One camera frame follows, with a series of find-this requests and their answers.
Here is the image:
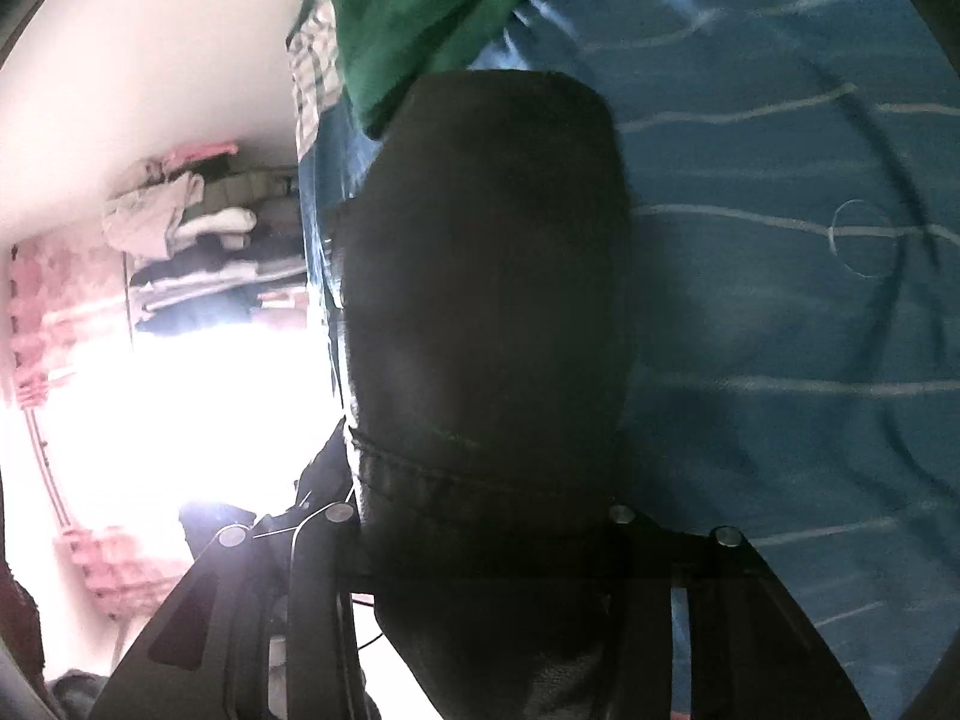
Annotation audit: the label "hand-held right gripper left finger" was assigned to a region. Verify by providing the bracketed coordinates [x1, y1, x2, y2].
[88, 502, 368, 720]

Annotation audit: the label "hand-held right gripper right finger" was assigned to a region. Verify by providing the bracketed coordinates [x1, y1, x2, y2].
[600, 504, 875, 720]

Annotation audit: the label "black leather jacket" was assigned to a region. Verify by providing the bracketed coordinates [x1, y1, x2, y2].
[296, 69, 638, 720]

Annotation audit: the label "clothes on rack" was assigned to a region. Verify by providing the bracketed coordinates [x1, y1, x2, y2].
[101, 139, 308, 335]

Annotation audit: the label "blue striped bed sheet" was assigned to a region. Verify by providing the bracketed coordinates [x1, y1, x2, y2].
[296, 0, 960, 720]

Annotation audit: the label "plaid blanket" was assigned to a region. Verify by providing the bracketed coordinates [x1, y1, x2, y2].
[287, 0, 346, 158]

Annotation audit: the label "green garment with white stripes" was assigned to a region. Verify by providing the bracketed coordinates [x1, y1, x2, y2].
[330, 0, 620, 137]

